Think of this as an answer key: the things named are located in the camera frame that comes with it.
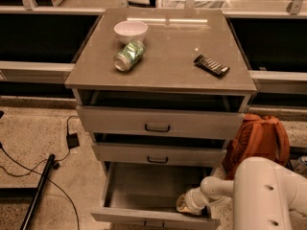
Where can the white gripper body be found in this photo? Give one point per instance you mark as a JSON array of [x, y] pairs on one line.
[[192, 200]]

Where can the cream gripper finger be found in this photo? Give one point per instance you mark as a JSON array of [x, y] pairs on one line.
[[181, 205]]

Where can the grey bottom drawer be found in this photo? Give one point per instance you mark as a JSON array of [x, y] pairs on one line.
[[146, 194]]

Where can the grey drawer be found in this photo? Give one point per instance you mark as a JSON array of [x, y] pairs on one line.
[[151, 122], [158, 155], [146, 194]]

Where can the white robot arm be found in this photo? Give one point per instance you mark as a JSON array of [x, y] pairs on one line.
[[265, 195]]

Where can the grey top drawer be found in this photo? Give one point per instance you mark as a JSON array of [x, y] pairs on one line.
[[151, 122]]

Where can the grey middle drawer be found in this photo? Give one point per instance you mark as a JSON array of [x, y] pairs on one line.
[[158, 155]]

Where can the grey drawer cabinet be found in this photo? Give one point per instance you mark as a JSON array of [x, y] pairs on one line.
[[173, 40]]

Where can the orange backpack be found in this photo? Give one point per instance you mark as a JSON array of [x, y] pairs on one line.
[[262, 136]]

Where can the silver can on floor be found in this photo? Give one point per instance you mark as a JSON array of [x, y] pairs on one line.
[[301, 164]]

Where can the black power adapter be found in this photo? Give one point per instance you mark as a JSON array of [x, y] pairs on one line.
[[72, 140]]

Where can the black snack bar packet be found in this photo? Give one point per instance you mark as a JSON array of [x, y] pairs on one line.
[[211, 66]]

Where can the green soda can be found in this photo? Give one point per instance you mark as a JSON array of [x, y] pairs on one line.
[[129, 55]]

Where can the black metal bar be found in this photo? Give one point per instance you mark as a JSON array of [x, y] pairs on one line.
[[38, 193]]

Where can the white bowl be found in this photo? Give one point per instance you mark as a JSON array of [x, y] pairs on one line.
[[127, 31]]

